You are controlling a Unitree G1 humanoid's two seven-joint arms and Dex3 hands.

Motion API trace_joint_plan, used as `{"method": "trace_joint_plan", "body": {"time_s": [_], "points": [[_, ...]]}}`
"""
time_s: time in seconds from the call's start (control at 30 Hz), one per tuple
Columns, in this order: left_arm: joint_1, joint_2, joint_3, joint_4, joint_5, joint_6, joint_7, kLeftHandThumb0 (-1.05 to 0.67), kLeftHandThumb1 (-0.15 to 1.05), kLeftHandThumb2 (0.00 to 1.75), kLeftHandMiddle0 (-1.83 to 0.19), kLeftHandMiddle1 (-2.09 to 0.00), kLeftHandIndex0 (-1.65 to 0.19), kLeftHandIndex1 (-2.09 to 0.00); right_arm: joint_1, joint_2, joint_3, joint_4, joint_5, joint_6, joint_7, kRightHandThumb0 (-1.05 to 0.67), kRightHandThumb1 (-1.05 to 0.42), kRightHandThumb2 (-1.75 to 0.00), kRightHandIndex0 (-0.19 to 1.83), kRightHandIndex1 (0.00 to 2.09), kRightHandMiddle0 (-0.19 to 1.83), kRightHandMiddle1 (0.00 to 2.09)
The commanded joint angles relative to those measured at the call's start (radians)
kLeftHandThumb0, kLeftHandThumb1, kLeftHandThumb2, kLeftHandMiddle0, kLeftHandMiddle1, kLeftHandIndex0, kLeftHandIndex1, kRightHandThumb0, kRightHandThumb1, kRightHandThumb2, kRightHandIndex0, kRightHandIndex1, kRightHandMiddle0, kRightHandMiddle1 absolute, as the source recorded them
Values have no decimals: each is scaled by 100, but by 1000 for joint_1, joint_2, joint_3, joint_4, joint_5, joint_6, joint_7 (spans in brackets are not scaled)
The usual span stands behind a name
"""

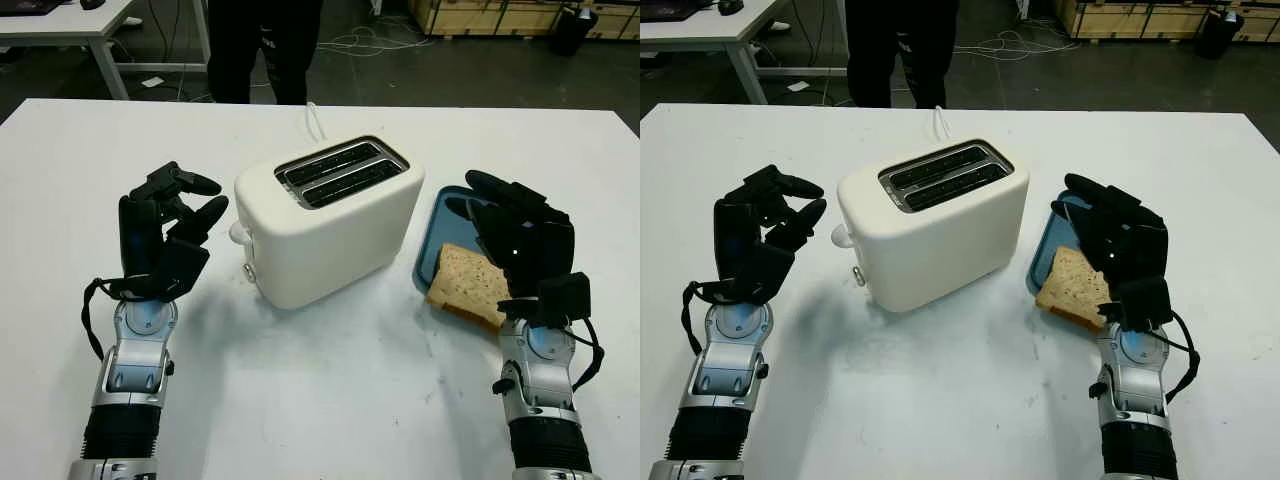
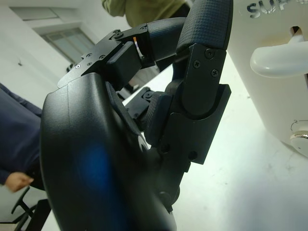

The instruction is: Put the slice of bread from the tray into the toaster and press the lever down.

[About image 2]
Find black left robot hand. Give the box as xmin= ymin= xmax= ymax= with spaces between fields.
xmin=39 ymin=0 xmax=234 ymax=231

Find white two-slot toaster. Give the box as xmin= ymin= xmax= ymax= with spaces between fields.
xmin=226 ymin=0 xmax=308 ymax=159

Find person in navy blue top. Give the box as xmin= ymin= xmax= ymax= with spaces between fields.
xmin=0 ymin=82 xmax=49 ymax=193

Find black office chair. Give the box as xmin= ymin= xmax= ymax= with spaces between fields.
xmin=11 ymin=186 xmax=52 ymax=231

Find person olive top black trousers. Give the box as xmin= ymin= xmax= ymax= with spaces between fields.
xmin=102 ymin=0 xmax=191 ymax=28

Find window with grey frame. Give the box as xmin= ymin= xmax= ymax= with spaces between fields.
xmin=9 ymin=6 xmax=96 ymax=71

